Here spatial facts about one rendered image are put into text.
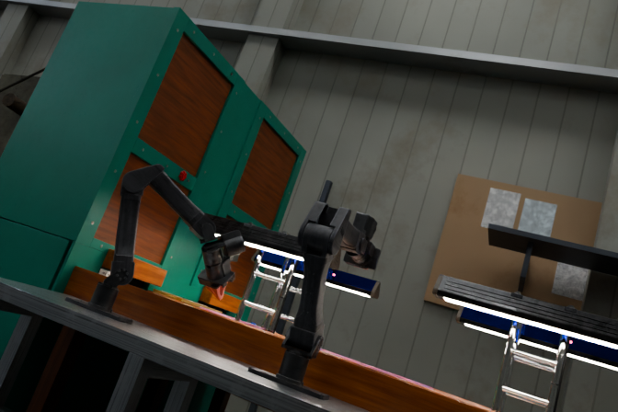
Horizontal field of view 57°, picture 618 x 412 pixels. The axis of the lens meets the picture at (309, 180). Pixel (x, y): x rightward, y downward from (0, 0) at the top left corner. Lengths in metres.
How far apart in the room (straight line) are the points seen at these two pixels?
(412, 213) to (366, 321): 0.85
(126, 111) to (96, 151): 0.18
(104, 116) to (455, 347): 2.78
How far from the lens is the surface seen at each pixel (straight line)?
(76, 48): 2.56
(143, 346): 1.42
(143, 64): 2.27
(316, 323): 1.43
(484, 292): 1.86
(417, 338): 4.13
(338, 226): 1.36
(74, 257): 2.13
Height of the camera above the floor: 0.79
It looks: 15 degrees up
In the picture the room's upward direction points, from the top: 19 degrees clockwise
